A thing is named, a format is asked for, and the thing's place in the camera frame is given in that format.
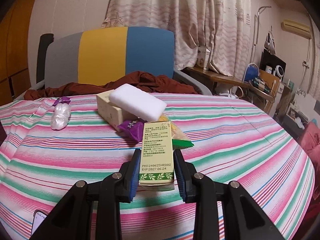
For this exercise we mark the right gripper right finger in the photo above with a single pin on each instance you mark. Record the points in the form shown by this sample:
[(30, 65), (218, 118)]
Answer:
[(195, 187)]

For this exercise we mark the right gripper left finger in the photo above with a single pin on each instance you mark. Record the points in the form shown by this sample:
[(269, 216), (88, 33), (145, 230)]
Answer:
[(119, 187)]

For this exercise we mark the green cream soap box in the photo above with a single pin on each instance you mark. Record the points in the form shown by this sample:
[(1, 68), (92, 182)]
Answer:
[(156, 172)]

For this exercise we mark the yellow green snack packet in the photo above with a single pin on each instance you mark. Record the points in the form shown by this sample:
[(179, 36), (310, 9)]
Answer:
[(179, 139)]

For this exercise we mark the purple snack packet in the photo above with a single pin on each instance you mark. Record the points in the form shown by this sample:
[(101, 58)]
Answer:
[(133, 129)]

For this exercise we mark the cream patterned box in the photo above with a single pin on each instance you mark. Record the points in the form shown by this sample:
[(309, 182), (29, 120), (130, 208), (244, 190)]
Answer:
[(110, 112)]

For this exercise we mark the white sponge block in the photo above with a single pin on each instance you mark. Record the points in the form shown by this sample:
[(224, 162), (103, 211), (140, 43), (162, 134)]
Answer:
[(138, 102)]

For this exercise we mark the white plastic bag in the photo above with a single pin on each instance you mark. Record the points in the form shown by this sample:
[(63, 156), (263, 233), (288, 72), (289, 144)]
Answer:
[(60, 117)]

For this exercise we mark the striped pink green bedsheet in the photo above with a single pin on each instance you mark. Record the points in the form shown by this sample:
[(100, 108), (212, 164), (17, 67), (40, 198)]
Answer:
[(232, 140)]

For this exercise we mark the smartphone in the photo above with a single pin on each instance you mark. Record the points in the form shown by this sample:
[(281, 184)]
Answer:
[(38, 217)]

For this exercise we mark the small purple candy wrapper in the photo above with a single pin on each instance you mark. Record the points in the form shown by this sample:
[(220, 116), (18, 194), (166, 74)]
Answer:
[(63, 99)]

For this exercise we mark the dark red blanket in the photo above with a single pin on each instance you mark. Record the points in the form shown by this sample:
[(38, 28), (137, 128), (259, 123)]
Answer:
[(142, 80)]

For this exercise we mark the wooden side table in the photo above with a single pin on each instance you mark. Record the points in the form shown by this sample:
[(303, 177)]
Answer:
[(212, 79)]

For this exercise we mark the pink cloth pile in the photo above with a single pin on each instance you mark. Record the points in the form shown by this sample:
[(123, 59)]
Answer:
[(309, 141)]

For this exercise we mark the grey yellow blue headboard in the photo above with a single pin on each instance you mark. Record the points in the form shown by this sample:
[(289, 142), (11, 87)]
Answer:
[(99, 56)]

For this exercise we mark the white carton on table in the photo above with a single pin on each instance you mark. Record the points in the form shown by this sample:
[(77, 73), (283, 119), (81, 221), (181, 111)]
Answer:
[(203, 56)]

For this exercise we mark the black foam roll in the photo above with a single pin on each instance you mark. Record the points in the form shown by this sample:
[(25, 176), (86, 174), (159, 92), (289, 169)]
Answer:
[(45, 41)]

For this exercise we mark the patterned pink curtain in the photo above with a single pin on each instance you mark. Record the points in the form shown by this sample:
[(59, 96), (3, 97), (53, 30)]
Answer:
[(221, 26)]

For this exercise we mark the wooden wardrobe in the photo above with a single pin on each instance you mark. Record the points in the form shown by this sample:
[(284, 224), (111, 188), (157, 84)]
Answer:
[(14, 50)]

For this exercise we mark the wall air conditioner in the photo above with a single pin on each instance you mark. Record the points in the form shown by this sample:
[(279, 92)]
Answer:
[(297, 28)]

